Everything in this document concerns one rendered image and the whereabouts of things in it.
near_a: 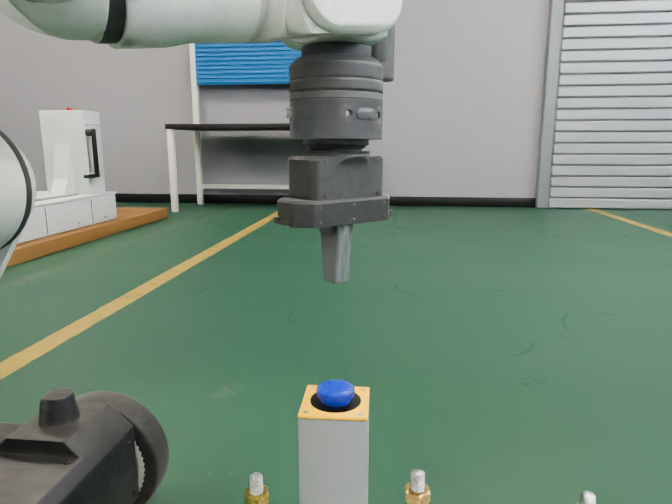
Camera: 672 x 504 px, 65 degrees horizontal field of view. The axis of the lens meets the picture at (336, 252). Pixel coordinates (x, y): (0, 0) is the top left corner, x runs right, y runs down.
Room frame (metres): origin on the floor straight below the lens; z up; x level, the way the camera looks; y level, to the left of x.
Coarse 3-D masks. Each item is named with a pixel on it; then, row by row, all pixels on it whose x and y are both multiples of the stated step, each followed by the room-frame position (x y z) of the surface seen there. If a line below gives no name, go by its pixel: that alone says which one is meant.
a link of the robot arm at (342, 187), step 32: (320, 96) 0.47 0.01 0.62; (352, 96) 0.47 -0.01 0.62; (320, 128) 0.47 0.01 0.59; (352, 128) 0.47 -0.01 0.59; (288, 160) 0.51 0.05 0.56; (320, 160) 0.47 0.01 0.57; (352, 160) 0.49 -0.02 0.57; (320, 192) 0.47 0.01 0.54; (352, 192) 0.50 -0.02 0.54; (288, 224) 0.47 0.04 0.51; (320, 224) 0.47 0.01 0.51
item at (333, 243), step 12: (324, 228) 0.50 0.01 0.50; (336, 228) 0.50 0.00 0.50; (324, 240) 0.52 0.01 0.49; (336, 240) 0.50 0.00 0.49; (324, 252) 0.52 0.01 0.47; (336, 252) 0.50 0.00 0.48; (324, 264) 0.52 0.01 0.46; (336, 264) 0.50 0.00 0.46; (324, 276) 0.52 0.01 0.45; (336, 276) 0.50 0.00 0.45
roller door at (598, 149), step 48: (576, 0) 4.90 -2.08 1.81; (624, 0) 4.88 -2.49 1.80; (576, 48) 4.89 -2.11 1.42; (624, 48) 4.85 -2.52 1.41; (576, 96) 4.90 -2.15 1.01; (624, 96) 4.85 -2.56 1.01; (576, 144) 4.89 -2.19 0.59; (624, 144) 4.84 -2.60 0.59; (576, 192) 4.88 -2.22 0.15; (624, 192) 4.83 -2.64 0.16
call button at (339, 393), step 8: (320, 384) 0.52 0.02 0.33; (328, 384) 0.52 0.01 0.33; (336, 384) 0.52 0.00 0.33; (344, 384) 0.52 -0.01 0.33; (320, 392) 0.50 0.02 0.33; (328, 392) 0.50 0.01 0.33; (336, 392) 0.50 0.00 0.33; (344, 392) 0.50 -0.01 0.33; (352, 392) 0.51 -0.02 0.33; (328, 400) 0.50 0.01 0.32; (336, 400) 0.50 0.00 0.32; (344, 400) 0.50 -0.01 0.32
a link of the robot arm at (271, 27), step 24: (264, 0) 0.43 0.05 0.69; (288, 0) 0.43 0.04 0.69; (312, 0) 0.43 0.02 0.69; (336, 0) 0.44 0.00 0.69; (360, 0) 0.46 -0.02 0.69; (384, 0) 0.48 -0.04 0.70; (264, 24) 0.44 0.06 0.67; (288, 24) 0.43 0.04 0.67; (312, 24) 0.44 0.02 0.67; (336, 24) 0.44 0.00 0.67; (360, 24) 0.46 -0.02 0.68; (384, 24) 0.48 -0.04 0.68
